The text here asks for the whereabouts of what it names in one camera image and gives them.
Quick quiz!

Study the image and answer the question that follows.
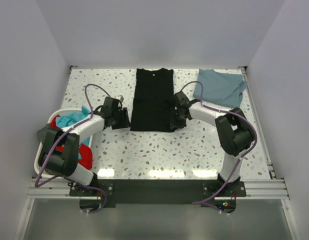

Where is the black t-shirt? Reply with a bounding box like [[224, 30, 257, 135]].
[[130, 68, 175, 133]]

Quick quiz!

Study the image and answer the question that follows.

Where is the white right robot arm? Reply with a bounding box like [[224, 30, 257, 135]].
[[170, 91, 257, 184]]

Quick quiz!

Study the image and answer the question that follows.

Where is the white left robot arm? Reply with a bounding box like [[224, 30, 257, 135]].
[[37, 95, 130, 187]]

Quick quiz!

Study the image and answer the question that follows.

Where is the folded grey-blue t-shirt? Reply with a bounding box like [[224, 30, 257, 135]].
[[193, 69, 248, 108]]

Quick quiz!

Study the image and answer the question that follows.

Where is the red t-shirt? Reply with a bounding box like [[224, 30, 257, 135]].
[[50, 112, 93, 170]]

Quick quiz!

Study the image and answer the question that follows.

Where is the turquoise t-shirt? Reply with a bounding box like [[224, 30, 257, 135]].
[[50, 106, 93, 165]]

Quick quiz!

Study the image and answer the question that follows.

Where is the white laundry basket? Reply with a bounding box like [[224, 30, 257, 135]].
[[34, 108, 93, 174]]

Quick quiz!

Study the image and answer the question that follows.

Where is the dark grey t-shirt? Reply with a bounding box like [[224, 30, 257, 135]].
[[36, 123, 52, 144]]

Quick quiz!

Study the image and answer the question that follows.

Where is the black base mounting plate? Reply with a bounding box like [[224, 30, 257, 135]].
[[69, 178, 248, 208]]

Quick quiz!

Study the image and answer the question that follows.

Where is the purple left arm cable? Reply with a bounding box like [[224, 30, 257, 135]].
[[34, 83, 117, 214]]

